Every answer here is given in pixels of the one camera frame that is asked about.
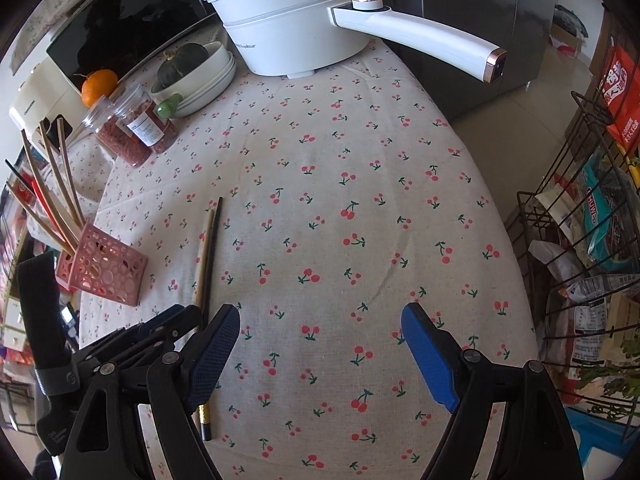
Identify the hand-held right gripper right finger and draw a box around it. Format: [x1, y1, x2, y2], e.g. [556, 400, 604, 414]
[401, 302, 585, 480]

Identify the brown wooden chopstick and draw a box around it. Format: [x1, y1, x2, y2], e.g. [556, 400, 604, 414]
[56, 118, 86, 227]
[20, 129, 77, 250]
[5, 182, 67, 255]
[194, 208, 216, 313]

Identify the grey refrigerator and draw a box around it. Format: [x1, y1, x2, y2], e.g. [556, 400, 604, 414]
[357, 0, 558, 121]

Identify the white electric pot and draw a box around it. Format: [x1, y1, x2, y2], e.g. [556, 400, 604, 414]
[205, 0, 507, 83]

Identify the pink perforated utensil holder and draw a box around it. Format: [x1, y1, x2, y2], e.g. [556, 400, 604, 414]
[55, 221, 150, 307]

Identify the red snack packet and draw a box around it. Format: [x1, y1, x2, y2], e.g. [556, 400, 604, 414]
[602, 42, 640, 148]

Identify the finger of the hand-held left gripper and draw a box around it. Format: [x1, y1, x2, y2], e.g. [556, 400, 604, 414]
[75, 304, 187, 368]
[107, 304, 202, 370]

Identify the black chopstick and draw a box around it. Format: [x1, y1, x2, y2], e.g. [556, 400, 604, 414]
[4, 159, 41, 200]

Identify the cherry print tablecloth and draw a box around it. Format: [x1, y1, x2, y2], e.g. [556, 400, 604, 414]
[30, 35, 543, 480]

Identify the cardboard box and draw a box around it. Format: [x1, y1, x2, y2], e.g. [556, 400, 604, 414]
[547, 5, 591, 56]

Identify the red chopstick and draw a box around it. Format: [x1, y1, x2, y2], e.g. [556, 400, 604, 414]
[22, 177, 70, 245]

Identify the white bowl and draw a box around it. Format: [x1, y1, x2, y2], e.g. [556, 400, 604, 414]
[150, 40, 233, 103]
[172, 52, 237, 118]

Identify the white printed packet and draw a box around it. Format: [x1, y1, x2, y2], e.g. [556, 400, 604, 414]
[565, 272, 640, 366]

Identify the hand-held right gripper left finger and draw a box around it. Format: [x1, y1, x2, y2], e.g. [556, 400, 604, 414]
[60, 304, 242, 480]

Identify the white paper packet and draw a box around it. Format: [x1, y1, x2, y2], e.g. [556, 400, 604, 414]
[532, 185, 583, 241]

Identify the bundle of chopsticks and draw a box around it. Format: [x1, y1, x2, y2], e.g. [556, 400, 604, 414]
[199, 196, 224, 442]

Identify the orange fruit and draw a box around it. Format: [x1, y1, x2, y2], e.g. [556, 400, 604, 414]
[81, 69, 120, 108]

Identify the black wire rack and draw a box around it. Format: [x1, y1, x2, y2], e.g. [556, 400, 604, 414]
[502, 90, 640, 441]

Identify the blue snack packet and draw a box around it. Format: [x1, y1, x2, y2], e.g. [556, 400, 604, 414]
[580, 157, 640, 266]

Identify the blue plastic stool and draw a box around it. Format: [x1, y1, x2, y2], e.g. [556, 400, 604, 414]
[565, 405, 640, 480]

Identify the dark green squash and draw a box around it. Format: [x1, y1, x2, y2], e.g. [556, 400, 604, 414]
[156, 41, 211, 92]

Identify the plastic jar of red beans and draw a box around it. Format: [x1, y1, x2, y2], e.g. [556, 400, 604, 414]
[81, 94, 151, 167]

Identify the cream kitchen appliance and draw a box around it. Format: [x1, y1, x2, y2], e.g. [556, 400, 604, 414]
[9, 55, 96, 151]

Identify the labelled jar of red beans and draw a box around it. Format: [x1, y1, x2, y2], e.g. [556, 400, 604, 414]
[114, 84, 180, 155]

